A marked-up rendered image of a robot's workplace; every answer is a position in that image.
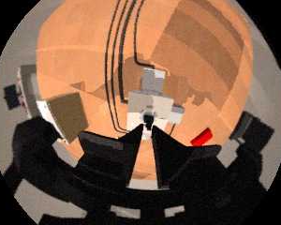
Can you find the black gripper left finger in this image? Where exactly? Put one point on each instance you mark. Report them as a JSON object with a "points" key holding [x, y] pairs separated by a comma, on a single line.
{"points": [[123, 149]]}

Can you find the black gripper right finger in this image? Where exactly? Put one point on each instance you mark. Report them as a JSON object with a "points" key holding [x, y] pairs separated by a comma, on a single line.
{"points": [[171, 157]]}

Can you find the red flat block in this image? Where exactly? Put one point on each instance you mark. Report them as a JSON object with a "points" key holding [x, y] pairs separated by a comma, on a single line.
{"points": [[202, 138]]}

